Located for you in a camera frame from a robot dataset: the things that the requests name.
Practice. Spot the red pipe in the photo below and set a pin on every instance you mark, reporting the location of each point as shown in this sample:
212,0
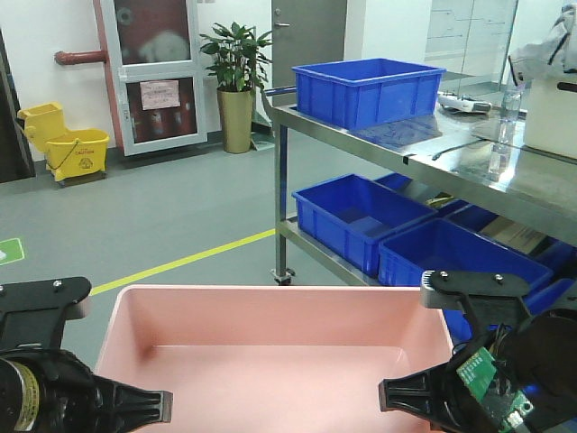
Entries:
64,58

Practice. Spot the plant in gold pot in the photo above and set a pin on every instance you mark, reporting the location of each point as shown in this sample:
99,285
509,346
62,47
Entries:
239,68

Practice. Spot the stainless steel shelf cart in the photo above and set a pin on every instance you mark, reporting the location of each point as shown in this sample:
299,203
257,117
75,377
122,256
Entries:
534,188

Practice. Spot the blue bin on shelf top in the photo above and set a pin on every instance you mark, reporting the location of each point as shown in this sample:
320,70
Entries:
357,94

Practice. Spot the blue bin lower front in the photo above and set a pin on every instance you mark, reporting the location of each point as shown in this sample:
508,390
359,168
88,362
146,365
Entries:
444,246

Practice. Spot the yellow mop bucket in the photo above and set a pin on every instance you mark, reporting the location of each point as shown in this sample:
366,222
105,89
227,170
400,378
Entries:
68,153

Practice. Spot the white container on shelf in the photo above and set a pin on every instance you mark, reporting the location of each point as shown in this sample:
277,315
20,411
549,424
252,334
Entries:
549,68

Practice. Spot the green circuit board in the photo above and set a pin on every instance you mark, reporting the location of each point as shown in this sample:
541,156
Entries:
506,407

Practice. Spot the pink plastic bin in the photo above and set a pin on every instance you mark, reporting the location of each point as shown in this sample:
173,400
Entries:
271,359

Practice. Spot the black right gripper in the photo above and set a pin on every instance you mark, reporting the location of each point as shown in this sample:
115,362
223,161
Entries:
487,309

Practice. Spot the cardboard box in bin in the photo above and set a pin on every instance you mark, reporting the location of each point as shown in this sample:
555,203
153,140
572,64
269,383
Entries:
514,235

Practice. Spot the white fire hose cabinet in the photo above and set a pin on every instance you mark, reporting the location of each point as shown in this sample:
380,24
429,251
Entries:
153,74

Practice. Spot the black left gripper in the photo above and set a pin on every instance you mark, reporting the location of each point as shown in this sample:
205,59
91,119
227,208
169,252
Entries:
47,390

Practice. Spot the clear plastic bottle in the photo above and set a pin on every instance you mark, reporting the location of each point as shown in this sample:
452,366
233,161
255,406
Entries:
511,103

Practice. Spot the white remote controller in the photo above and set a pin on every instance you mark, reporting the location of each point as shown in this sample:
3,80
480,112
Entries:
462,103

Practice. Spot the blue bin lower left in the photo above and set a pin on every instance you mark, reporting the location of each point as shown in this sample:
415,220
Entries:
351,215

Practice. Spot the grey door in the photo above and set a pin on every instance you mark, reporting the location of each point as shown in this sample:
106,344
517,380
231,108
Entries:
305,32

